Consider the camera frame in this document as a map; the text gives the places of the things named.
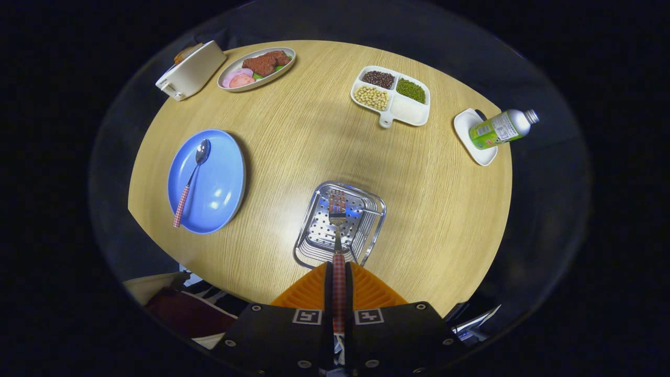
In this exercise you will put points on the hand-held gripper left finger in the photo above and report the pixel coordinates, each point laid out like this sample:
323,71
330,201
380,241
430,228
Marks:
328,293

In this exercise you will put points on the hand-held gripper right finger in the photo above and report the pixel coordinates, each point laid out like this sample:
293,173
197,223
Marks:
348,293

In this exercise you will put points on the perforated metal tray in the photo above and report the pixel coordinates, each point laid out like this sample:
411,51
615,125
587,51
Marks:
314,235

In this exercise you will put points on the black and white striped cloth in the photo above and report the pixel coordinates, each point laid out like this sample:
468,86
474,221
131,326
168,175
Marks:
212,294

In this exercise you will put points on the dark red cloth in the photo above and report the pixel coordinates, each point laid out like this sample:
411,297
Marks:
188,317

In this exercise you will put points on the blue round plate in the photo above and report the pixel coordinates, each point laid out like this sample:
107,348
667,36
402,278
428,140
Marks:
220,183

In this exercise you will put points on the beige cloth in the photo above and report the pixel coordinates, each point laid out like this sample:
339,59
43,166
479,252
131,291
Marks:
152,287

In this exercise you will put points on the white divided dish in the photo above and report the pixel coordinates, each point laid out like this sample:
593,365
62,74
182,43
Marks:
408,112

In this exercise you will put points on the yellow soybeans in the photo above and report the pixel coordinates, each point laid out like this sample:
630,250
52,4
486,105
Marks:
371,98

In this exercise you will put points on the white square coaster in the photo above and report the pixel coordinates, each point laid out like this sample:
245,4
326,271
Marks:
463,128

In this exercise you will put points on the green beans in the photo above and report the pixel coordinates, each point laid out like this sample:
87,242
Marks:
411,90

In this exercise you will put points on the dark brown beans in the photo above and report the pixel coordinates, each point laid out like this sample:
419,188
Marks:
378,79

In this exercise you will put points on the silver bottle with green label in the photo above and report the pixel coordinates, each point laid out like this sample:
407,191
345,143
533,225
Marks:
497,128

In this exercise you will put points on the green lettuce leaf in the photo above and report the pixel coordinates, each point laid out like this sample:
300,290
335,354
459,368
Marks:
258,76

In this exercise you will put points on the white oval plate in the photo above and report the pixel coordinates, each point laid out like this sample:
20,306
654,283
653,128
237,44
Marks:
282,68

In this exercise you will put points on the pink ham slices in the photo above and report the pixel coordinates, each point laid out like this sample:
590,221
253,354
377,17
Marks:
239,79

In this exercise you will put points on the brown meat piece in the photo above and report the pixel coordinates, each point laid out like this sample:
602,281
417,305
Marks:
264,63

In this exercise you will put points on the white toaster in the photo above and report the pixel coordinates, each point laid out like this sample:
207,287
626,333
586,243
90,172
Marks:
193,73

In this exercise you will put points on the brown toast slice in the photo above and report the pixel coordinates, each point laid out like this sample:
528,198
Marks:
186,52

